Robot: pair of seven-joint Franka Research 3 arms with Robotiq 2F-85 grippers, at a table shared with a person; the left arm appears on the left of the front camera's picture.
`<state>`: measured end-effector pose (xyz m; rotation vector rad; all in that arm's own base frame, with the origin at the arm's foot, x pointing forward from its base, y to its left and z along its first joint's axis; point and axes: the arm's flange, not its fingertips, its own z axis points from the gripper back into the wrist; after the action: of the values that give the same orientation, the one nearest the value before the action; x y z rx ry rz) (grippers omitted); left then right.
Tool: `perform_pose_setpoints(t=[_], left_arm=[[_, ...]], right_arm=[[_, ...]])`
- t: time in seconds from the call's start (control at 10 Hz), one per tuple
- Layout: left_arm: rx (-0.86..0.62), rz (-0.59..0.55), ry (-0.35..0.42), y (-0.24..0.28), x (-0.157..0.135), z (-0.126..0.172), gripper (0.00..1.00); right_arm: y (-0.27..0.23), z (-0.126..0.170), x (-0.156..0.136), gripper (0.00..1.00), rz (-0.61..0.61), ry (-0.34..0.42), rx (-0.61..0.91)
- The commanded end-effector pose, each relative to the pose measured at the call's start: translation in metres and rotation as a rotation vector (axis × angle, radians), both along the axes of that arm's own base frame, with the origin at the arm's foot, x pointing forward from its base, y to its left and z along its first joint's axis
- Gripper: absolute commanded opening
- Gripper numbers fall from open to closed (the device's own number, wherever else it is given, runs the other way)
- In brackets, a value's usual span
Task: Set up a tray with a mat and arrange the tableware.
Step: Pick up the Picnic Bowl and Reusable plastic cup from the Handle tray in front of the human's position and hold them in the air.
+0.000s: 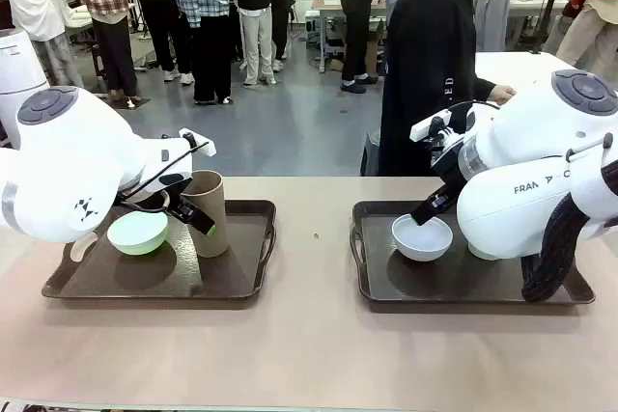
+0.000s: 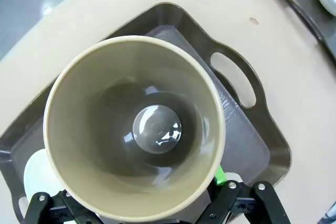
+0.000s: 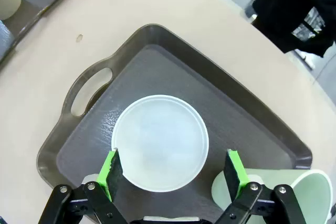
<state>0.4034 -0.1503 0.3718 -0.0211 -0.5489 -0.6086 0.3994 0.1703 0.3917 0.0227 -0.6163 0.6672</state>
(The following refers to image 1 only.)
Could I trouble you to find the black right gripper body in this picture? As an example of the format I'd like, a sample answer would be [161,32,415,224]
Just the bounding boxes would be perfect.
[424,110,477,191]

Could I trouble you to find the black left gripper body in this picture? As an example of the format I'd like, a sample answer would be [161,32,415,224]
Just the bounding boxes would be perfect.
[120,171,194,213]

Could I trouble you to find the tall brown cup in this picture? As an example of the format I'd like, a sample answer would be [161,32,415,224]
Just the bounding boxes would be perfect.
[181,169,229,259]

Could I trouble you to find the pale blue-white bowl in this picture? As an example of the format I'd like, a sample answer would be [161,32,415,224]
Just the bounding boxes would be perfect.
[391,213,454,262]

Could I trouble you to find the light green bowl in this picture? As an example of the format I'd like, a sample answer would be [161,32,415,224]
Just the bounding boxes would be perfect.
[106,211,170,257]

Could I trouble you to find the person's right forearm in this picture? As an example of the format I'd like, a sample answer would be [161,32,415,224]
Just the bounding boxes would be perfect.
[463,74,496,103]

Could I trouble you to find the dark brown plastic tray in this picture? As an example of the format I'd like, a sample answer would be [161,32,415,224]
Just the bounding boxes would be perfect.
[351,199,596,315]
[42,199,278,311]

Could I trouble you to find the person's right hand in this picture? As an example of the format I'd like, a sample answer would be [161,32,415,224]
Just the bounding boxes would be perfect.
[487,85,517,105]

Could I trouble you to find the dark plastic stool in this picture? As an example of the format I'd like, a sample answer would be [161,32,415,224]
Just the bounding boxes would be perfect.
[360,130,385,177]

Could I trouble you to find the person in black shirt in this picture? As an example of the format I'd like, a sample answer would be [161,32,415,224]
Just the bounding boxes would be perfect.
[379,0,518,177]

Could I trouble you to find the bystander in white trousers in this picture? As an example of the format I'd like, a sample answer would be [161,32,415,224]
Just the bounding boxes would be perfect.
[229,0,279,88]

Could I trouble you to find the bystander in grey top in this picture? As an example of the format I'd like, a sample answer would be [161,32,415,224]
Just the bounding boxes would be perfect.
[123,0,194,85]

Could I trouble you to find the wooden top workbench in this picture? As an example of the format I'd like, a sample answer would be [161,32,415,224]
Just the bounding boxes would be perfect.
[311,0,387,61]

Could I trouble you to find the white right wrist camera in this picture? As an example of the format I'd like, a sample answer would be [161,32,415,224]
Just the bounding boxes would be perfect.
[409,110,453,142]

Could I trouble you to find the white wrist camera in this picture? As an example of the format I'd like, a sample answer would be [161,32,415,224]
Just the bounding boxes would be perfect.
[179,129,216,157]
[409,110,453,142]

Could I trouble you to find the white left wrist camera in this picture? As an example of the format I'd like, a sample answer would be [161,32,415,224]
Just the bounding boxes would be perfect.
[179,129,216,157]

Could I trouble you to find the black braided cable sleeve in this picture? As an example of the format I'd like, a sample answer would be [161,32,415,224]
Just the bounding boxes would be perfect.
[520,134,618,303]

